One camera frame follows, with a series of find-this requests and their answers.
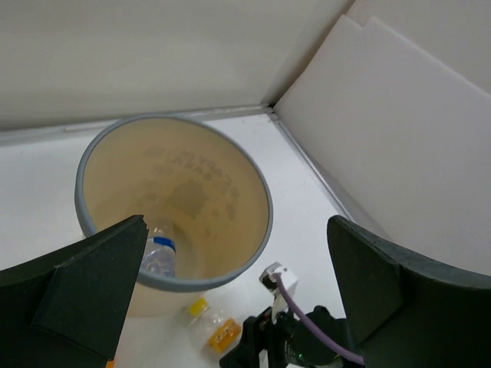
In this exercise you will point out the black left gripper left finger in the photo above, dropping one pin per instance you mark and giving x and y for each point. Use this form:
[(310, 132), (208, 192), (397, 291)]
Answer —
[(67, 308)]

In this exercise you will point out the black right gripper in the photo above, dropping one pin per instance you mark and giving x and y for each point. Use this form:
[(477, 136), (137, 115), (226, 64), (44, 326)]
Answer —
[(287, 341)]

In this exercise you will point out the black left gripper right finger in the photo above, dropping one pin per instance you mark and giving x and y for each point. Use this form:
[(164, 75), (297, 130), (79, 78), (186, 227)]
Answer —
[(405, 309)]

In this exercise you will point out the clear bottle dark blue label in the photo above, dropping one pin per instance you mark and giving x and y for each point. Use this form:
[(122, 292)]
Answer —
[(159, 256)]

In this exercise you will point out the beige bin with grey rim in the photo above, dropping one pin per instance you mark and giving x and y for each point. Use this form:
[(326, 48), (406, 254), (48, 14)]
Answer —
[(178, 172)]

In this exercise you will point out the yellow cap orange label bottle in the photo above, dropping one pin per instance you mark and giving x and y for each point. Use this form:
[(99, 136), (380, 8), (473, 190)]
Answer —
[(211, 329)]

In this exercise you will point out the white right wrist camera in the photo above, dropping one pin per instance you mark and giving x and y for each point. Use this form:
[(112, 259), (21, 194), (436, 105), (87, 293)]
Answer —
[(281, 282)]

